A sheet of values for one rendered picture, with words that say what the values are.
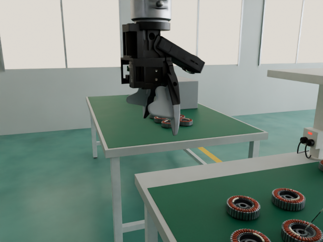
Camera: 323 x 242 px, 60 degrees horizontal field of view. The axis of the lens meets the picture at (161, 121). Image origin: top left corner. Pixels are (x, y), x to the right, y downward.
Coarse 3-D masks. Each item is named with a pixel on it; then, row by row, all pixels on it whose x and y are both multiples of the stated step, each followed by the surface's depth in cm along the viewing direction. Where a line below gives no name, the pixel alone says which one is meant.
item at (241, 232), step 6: (234, 234) 81; (240, 234) 81; (246, 234) 81; (252, 234) 81; (258, 234) 81; (234, 240) 78; (240, 240) 81; (246, 240) 80; (252, 240) 80; (258, 240) 80; (264, 240) 79
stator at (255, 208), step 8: (232, 200) 99; (240, 200) 100; (248, 200) 99; (232, 208) 95; (240, 208) 94; (248, 208) 94; (256, 208) 94; (232, 216) 95; (240, 216) 93; (248, 216) 92; (256, 216) 93
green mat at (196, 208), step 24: (288, 168) 134; (312, 168) 134; (168, 192) 111; (192, 192) 111; (216, 192) 111; (240, 192) 111; (264, 192) 111; (312, 192) 111; (168, 216) 96; (192, 216) 96; (216, 216) 96; (264, 216) 96; (288, 216) 96; (312, 216) 96; (192, 240) 84; (216, 240) 84
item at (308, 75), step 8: (272, 72) 132; (280, 72) 127; (288, 72) 122; (296, 72) 120; (304, 72) 120; (312, 72) 120; (320, 72) 120; (296, 80) 118; (304, 80) 114; (312, 80) 110; (320, 80) 107; (320, 88) 139; (320, 96) 140; (320, 104) 140; (320, 112) 140; (320, 120) 141; (304, 128) 145; (312, 128) 144; (320, 128) 141; (304, 136) 145; (312, 136) 140; (320, 136) 138; (304, 144) 146; (312, 144) 139; (320, 144) 140; (312, 152) 147; (320, 152) 143; (320, 160) 143
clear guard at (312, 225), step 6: (318, 216) 47; (312, 222) 47; (318, 222) 46; (306, 228) 47; (312, 228) 46; (318, 228) 45; (306, 234) 46; (312, 234) 45; (318, 234) 45; (312, 240) 45; (318, 240) 44
